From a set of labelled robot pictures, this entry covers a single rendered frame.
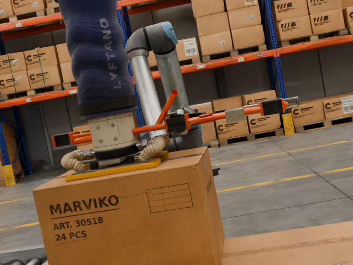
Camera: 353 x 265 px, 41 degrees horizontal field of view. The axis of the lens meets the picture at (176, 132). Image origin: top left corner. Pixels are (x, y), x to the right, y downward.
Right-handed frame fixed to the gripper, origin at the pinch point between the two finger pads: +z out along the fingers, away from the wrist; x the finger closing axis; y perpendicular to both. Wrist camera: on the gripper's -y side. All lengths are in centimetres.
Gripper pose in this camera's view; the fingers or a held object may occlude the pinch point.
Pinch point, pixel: (182, 122)
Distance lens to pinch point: 178.1
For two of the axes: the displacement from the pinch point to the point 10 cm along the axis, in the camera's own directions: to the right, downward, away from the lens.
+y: -9.8, 1.7, 1.4
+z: -1.2, 1.1, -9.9
